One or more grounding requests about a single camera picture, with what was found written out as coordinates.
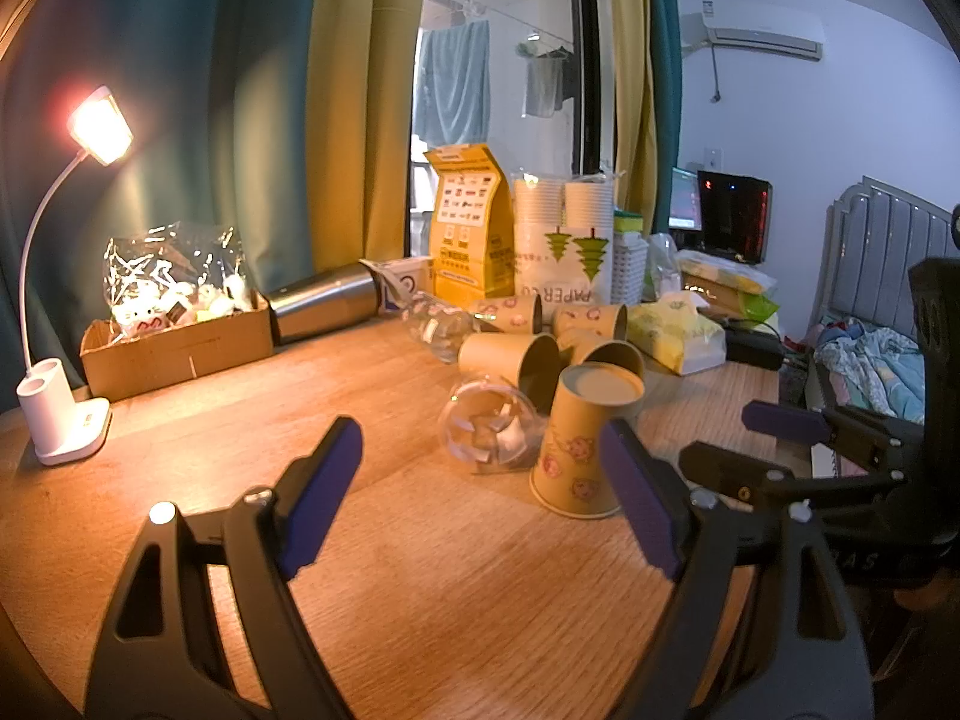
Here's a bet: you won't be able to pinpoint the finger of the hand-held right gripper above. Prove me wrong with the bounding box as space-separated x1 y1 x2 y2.
679 441 910 535
741 400 927 477

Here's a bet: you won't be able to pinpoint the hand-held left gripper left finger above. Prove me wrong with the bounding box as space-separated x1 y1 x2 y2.
84 415 365 720

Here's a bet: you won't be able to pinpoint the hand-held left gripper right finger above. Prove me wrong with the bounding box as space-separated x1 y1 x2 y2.
598 418 875 720

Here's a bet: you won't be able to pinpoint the brown paper cup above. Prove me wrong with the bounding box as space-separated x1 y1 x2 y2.
529 361 646 520
553 302 629 342
556 328 646 385
471 292 542 336
457 331 563 417

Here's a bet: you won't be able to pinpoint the patterned blanket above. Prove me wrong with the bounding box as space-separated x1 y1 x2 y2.
814 319 927 425

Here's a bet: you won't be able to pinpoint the black power adapter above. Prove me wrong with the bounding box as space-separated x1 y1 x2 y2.
724 319 785 370

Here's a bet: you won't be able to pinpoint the grey bed headboard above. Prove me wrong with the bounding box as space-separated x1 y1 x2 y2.
814 175 955 346

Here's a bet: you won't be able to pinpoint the yellow tissue pack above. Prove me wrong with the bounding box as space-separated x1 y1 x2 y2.
626 292 727 376

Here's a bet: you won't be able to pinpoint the yellow green packets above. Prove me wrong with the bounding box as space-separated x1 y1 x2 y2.
675 249 781 320

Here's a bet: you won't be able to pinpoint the clear plastic ball container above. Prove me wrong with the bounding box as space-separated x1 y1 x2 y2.
437 377 552 475

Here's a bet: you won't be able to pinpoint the stainless steel thermos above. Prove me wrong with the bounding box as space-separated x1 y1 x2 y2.
266 262 387 346

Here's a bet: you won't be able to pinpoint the clear plastic bag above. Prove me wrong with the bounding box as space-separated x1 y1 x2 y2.
645 232 685 301

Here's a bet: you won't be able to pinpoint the cardboard box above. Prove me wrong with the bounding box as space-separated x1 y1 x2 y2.
80 292 275 402

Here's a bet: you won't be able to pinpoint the clear plastic bottle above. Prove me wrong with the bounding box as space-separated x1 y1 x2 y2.
409 291 488 365

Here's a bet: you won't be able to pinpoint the black computer case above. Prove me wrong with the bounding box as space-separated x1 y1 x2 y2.
696 170 773 265

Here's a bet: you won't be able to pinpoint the stack of white containers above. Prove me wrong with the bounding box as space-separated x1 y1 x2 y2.
611 210 650 305

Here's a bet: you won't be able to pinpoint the small white box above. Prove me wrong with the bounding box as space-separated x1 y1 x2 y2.
360 256 436 316

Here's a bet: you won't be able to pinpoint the lit computer screen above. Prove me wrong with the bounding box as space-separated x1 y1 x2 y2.
667 165 704 233

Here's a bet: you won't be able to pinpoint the white desk lamp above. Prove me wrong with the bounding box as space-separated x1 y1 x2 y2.
16 85 136 466

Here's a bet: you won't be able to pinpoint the clear bag of small toys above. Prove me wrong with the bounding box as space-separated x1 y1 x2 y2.
103 221 256 335

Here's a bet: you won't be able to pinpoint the pack of white paper cups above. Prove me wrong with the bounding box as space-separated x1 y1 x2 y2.
512 171 620 308

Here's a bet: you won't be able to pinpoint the yellow paper bag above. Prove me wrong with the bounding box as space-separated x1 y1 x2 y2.
424 142 518 301

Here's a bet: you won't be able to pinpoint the white air conditioner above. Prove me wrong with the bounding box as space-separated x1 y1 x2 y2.
679 4 826 62

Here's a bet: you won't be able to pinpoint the teal curtain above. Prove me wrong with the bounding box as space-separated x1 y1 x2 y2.
646 0 685 235
0 0 331 413

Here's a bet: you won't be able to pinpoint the yellow curtain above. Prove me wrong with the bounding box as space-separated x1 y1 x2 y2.
604 0 659 215
307 0 434 271

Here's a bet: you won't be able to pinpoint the hanging grey clothes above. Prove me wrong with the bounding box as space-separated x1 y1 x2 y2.
517 45 571 119

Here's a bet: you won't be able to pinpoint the hanging blue towel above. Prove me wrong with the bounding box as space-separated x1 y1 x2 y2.
415 19 492 147

